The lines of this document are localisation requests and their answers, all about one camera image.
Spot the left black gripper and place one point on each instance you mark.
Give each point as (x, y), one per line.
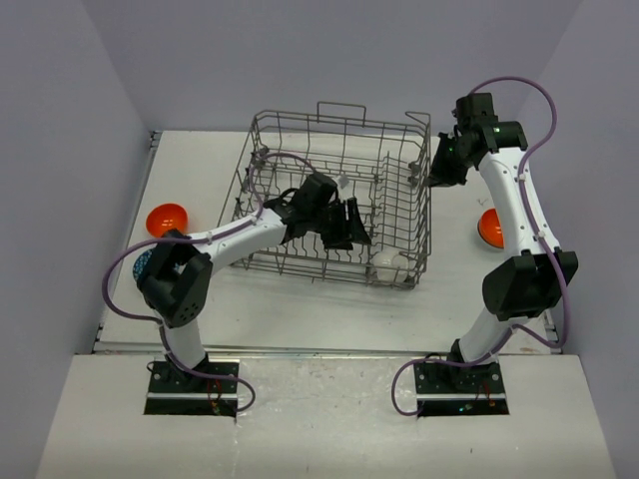
(339, 239)

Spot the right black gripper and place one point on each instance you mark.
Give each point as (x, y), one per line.
(440, 176)

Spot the small white bowl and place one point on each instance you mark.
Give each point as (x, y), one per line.
(390, 266)

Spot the grey wire dish rack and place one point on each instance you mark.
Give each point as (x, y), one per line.
(386, 164)

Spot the small orange bowl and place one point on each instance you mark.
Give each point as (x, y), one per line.
(489, 229)

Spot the large orange bowl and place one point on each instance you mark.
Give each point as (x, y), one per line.
(166, 217)

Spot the red patterned white bowl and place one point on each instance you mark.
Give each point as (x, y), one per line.
(140, 264)

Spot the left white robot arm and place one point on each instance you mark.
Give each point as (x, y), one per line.
(174, 276)

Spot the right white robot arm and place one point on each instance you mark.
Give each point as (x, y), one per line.
(536, 270)

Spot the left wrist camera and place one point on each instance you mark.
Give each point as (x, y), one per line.
(316, 192)

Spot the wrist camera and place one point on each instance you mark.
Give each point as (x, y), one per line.
(316, 192)
(474, 109)

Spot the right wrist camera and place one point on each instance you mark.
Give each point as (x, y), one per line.
(474, 109)

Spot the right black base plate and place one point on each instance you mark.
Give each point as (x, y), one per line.
(436, 379)

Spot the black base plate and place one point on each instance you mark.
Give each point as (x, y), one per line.
(166, 378)
(436, 379)

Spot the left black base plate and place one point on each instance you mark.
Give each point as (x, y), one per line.
(166, 378)

